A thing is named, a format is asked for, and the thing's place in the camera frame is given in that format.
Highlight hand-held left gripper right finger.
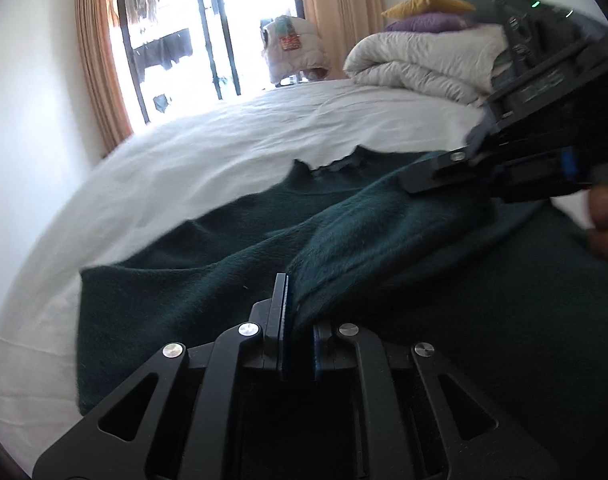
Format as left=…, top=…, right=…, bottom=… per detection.
left=311, top=321, right=575, bottom=480

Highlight yellow pillow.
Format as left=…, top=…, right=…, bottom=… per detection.
left=381, top=0, right=477, bottom=20

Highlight dark green sweater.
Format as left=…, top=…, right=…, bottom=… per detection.
left=76, top=144, right=608, bottom=466

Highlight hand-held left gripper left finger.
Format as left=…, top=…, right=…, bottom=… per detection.
left=31, top=272, right=292, bottom=480

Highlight white bed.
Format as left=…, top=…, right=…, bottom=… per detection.
left=0, top=77, right=490, bottom=461

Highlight glass sliding door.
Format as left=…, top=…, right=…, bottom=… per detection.
left=104, top=0, right=307, bottom=126

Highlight folded white duvet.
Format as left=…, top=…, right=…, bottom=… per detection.
left=343, top=25, right=510, bottom=107

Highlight white puffer jacket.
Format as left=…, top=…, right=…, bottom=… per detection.
left=260, top=16, right=332, bottom=85

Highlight beige curtain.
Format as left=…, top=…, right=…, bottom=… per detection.
left=296, top=0, right=385, bottom=81
left=74, top=0, right=135, bottom=156

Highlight purple pillow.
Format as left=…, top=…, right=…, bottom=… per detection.
left=384, top=12, right=472, bottom=33

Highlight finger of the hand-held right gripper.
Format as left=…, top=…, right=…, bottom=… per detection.
left=398, top=149, right=491, bottom=197
left=494, top=152, right=599, bottom=205

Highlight hanging black garment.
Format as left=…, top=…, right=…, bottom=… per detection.
left=134, top=27, right=192, bottom=81

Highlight person's right hand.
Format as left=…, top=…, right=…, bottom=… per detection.
left=586, top=185, right=608, bottom=286

